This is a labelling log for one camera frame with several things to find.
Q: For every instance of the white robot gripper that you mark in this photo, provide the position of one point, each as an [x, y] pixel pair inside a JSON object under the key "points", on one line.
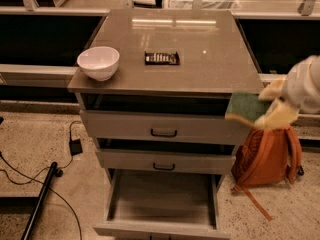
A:
{"points": [[302, 85]]}

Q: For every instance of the green and yellow sponge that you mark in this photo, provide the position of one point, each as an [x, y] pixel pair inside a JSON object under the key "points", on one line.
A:
{"points": [[246, 108]]}

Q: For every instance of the grey drawer cabinet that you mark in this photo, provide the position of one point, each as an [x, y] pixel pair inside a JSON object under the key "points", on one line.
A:
{"points": [[214, 63]]}

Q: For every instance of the middle grey drawer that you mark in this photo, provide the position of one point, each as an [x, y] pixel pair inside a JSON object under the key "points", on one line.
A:
{"points": [[165, 161]]}

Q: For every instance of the open bottom grey drawer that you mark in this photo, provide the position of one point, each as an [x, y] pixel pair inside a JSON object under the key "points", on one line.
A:
{"points": [[153, 205]]}

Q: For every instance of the top grey drawer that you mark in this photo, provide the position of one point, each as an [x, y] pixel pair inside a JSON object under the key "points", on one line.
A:
{"points": [[163, 127]]}

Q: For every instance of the orange backpack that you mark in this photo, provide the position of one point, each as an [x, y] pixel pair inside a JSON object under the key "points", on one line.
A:
{"points": [[266, 157]]}

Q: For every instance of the white bowl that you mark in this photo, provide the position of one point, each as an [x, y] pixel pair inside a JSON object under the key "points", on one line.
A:
{"points": [[99, 63]]}

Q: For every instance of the black power adapter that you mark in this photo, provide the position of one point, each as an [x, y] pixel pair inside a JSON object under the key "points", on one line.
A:
{"points": [[75, 147]]}

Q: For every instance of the black pole on floor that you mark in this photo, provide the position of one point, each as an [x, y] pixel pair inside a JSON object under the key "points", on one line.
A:
{"points": [[39, 202]]}

